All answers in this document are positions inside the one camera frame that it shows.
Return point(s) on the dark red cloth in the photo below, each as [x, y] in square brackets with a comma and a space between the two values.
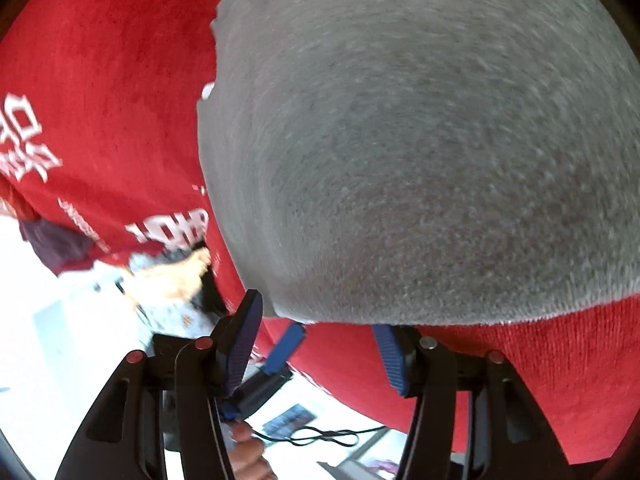
[55, 245]

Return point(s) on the dark blue packet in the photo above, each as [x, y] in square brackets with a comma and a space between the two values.
[290, 417]

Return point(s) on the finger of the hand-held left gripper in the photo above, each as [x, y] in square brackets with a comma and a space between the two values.
[285, 350]
[229, 410]

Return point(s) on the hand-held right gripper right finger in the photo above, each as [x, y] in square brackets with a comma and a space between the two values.
[392, 360]

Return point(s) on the person's left hand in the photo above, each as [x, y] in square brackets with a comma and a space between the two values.
[247, 452]

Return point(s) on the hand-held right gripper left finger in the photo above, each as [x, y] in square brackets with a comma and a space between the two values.
[245, 342]

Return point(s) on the grey knit sweater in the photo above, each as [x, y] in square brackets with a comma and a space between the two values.
[425, 150]

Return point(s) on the red printed blanket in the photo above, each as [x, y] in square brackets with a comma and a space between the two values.
[100, 85]

